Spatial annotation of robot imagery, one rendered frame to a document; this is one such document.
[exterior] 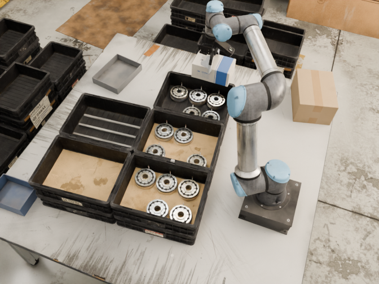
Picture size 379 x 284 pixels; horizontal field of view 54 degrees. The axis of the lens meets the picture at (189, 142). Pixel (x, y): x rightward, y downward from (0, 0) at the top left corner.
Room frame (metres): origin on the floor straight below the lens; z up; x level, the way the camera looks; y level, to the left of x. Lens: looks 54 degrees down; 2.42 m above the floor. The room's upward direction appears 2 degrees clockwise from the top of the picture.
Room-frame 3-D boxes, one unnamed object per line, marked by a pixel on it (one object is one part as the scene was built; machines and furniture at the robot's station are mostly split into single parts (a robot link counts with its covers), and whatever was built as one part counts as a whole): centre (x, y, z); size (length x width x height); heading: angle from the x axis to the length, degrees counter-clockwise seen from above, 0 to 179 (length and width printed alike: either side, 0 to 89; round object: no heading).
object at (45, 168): (0.91, 0.51, 0.87); 0.40 x 0.30 x 0.11; 77
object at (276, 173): (0.89, -0.40, 0.97); 0.13 x 0.12 x 0.14; 106
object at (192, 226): (0.82, 0.12, 0.92); 0.40 x 0.30 x 0.02; 77
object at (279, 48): (2.34, -0.64, 0.37); 0.40 x 0.30 x 0.45; 71
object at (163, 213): (0.75, 0.13, 0.86); 0.10 x 0.10 x 0.01
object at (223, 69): (1.45, -0.11, 1.09); 0.20 x 0.12 x 0.09; 71
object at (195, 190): (0.86, -0.01, 0.86); 0.10 x 0.10 x 0.01
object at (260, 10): (2.86, -0.39, 0.37); 0.42 x 0.34 x 0.46; 71
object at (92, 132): (1.21, 0.44, 0.87); 0.40 x 0.30 x 0.11; 77
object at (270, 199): (0.89, -0.41, 0.85); 0.15 x 0.15 x 0.10
